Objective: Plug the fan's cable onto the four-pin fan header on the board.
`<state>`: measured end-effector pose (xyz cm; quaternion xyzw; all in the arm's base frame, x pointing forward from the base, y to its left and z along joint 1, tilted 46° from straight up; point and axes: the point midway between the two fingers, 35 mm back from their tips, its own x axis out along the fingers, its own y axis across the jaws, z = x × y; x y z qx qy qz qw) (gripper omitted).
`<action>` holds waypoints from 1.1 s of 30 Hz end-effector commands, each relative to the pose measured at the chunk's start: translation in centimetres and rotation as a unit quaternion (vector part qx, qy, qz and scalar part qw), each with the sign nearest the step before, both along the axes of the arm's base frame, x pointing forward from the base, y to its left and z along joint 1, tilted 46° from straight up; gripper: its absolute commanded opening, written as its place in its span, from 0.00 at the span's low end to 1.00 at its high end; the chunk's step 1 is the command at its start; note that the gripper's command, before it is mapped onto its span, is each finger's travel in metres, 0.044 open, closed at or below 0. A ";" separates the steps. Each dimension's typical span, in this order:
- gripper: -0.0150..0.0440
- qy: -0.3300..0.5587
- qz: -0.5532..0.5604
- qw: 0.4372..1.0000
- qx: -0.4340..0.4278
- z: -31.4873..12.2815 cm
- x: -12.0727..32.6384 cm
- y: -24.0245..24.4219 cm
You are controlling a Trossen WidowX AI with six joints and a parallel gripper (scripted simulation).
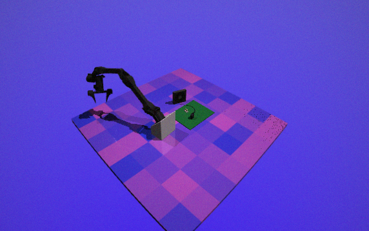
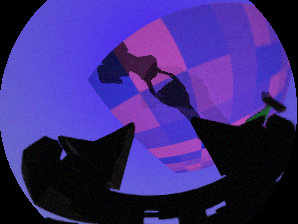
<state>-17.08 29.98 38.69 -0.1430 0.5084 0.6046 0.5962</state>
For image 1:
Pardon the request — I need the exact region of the green circuit board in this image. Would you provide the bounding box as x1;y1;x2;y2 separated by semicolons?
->
175;100;215;130

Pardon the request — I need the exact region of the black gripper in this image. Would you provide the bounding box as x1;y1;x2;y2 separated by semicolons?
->
88;83;113;103

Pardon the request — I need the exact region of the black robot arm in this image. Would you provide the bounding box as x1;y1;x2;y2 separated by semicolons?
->
86;66;165;123

